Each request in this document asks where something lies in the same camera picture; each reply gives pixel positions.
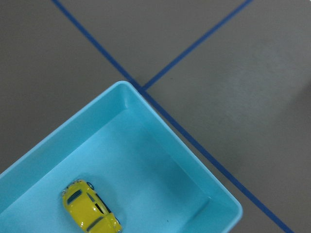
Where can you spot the yellow beetle toy car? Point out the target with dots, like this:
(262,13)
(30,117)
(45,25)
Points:
(87,209)

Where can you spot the light blue plastic bin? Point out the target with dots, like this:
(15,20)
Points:
(146,175)

